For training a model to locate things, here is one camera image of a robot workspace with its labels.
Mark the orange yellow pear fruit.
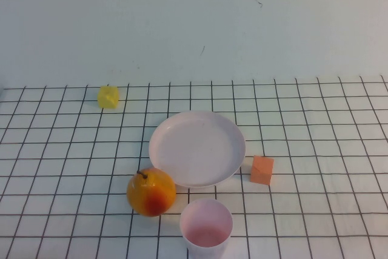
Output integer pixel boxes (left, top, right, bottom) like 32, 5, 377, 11
126, 167, 177, 218

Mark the yellow cube block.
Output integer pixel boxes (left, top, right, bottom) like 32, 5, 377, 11
96, 85, 120, 110

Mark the pale pink plastic cup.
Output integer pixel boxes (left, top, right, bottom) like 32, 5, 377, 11
179, 198, 234, 259

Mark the pale pink round plate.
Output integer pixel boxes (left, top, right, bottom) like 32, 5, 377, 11
148, 110, 246, 189

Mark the orange cube block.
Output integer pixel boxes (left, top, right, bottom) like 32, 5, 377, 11
250, 155, 275, 186

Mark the white black-grid tablecloth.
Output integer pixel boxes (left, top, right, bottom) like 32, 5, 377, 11
0, 74, 388, 259

